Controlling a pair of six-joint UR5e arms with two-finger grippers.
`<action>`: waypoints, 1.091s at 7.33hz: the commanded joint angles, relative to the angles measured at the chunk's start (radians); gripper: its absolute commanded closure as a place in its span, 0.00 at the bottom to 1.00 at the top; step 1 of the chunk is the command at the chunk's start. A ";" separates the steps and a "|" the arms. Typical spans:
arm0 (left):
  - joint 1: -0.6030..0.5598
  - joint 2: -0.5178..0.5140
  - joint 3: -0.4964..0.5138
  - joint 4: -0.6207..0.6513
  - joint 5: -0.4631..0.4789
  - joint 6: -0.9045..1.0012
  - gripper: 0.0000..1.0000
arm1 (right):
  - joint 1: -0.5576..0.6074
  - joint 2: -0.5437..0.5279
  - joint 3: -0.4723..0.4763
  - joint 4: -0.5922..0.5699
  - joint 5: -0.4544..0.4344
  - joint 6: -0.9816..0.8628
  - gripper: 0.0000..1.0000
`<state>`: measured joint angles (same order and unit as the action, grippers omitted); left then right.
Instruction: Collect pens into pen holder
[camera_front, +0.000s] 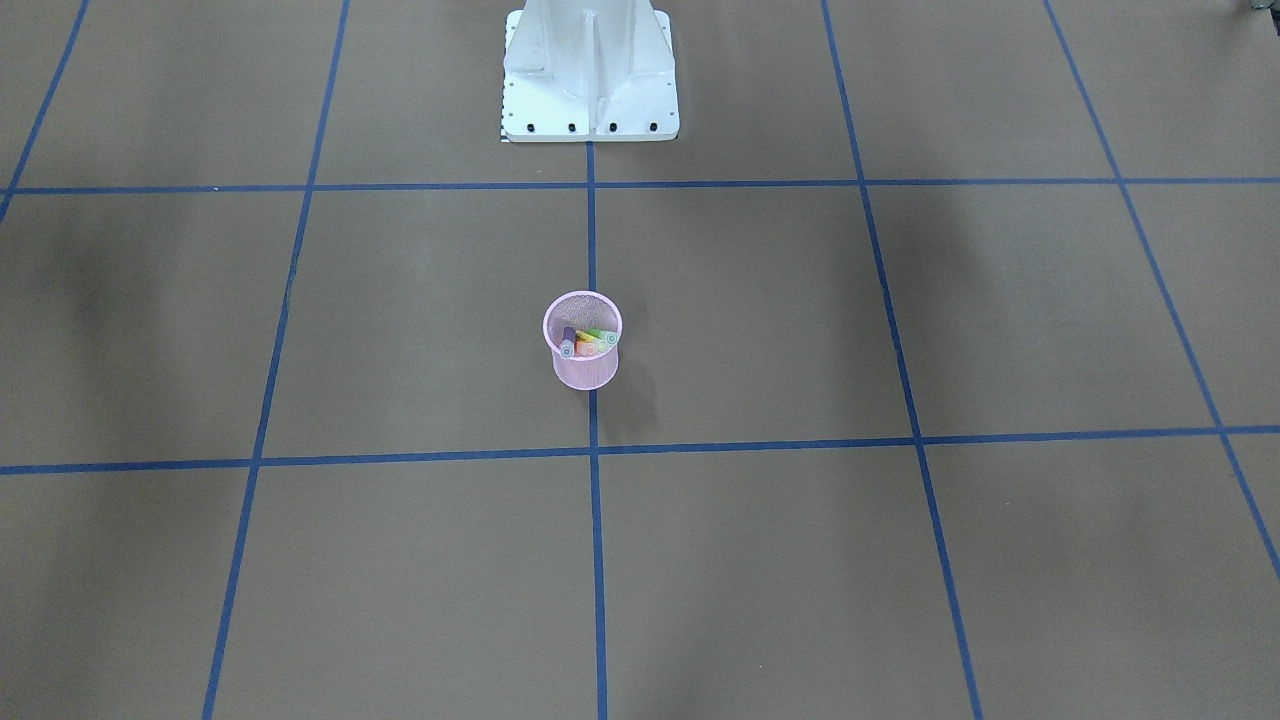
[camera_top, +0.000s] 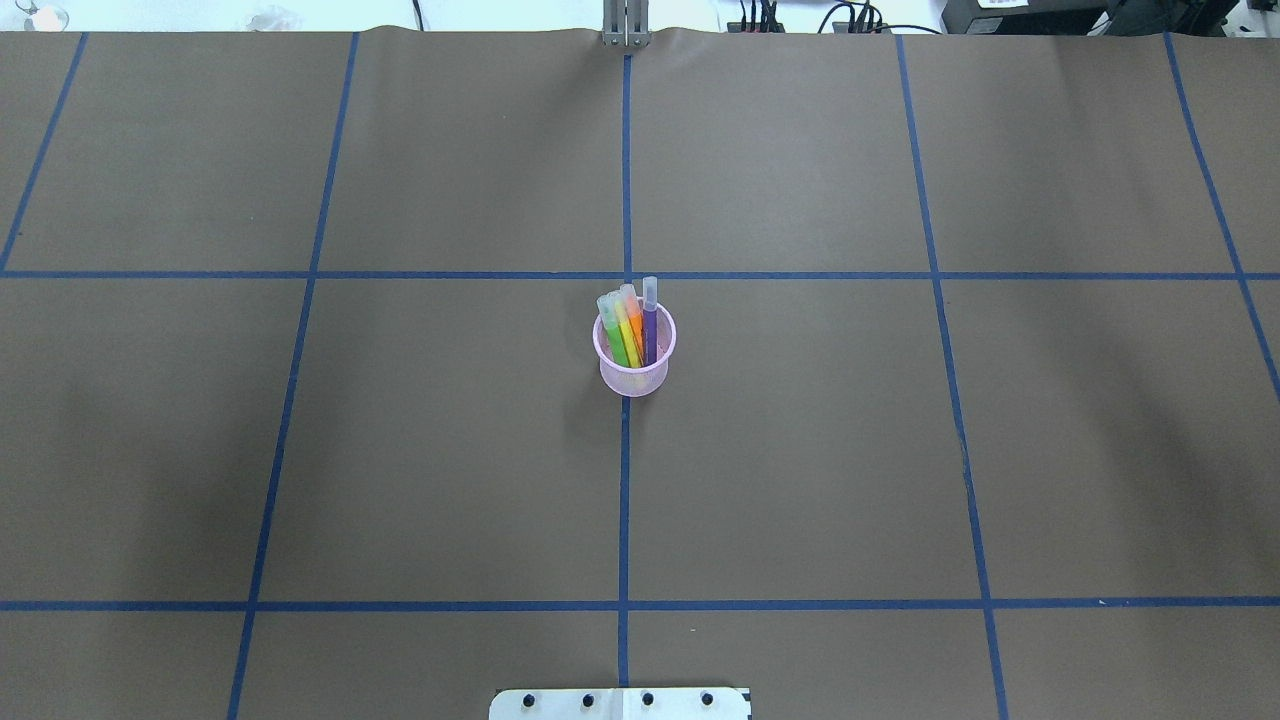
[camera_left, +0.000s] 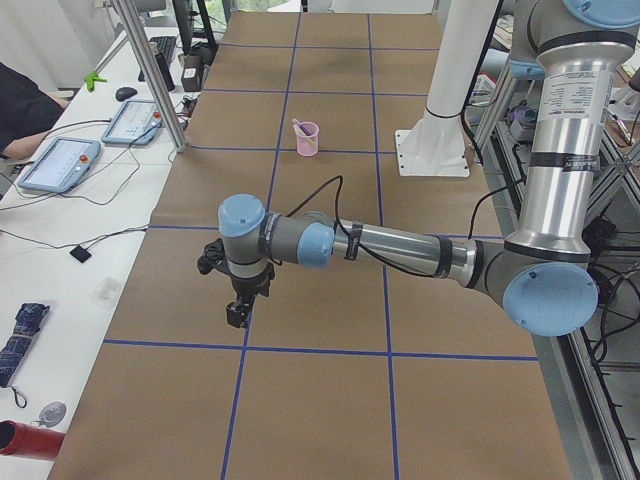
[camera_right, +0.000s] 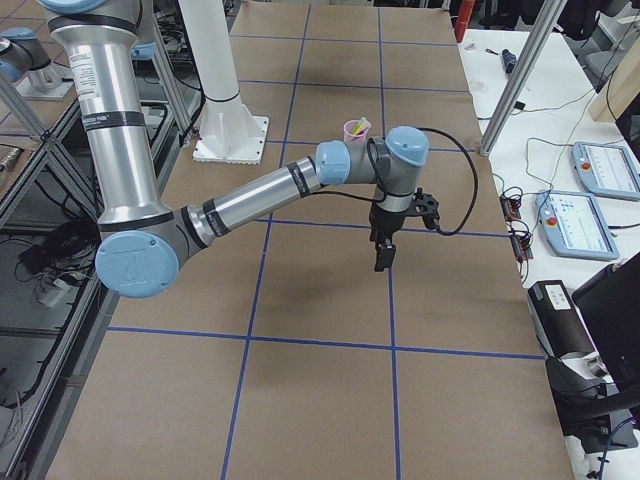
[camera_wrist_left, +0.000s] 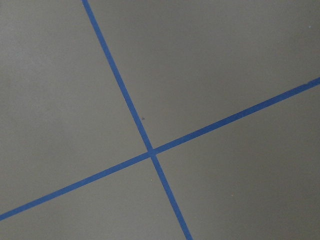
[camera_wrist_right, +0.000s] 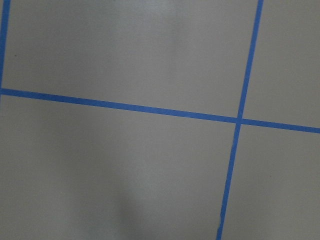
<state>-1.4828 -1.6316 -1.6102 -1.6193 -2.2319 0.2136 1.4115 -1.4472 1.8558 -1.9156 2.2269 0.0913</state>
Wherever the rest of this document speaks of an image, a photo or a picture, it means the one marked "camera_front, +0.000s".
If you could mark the green marker pen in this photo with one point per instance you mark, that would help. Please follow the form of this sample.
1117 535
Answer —
606 338

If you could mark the pink mesh pen holder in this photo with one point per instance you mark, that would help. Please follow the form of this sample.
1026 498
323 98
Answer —
583 330

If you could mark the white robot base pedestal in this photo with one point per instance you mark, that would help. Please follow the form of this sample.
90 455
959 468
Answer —
589 72

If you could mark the purple marker pen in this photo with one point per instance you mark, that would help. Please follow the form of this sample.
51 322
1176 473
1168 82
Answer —
567 346

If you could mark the yellow marker pen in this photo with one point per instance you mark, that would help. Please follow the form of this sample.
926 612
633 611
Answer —
585 337

